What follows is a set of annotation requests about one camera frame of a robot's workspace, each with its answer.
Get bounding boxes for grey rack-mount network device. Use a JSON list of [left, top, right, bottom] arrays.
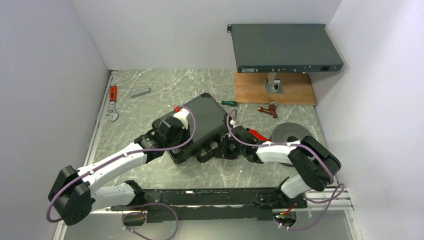
[[227, 23, 344, 73]]

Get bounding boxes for black foam-lined carrying case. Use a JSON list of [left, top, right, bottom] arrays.
[[150, 93, 228, 164]]

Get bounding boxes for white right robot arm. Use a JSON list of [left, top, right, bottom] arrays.
[[227, 125, 342, 208]]

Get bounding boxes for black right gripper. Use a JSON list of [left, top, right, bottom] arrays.
[[214, 135, 246, 160]]

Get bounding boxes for plywood base board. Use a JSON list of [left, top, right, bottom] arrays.
[[234, 72, 317, 106]]

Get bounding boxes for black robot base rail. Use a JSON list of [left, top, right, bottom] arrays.
[[111, 187, 308, 223]]

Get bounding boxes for small grey metal bar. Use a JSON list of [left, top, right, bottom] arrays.
[[129, 88, 151, 99]]

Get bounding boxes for green-handled screwdriver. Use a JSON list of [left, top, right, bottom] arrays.
[[219, 100, 239, 107]]

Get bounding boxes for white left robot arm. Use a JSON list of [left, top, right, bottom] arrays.
[[46, 112, 198, 226]]

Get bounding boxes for red-handled adjustable wrench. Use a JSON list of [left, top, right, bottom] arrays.
[[106, 83, 119, 122]]

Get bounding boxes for metal device stand bracket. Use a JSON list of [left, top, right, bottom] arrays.
[[264, 72, 284, 94]]

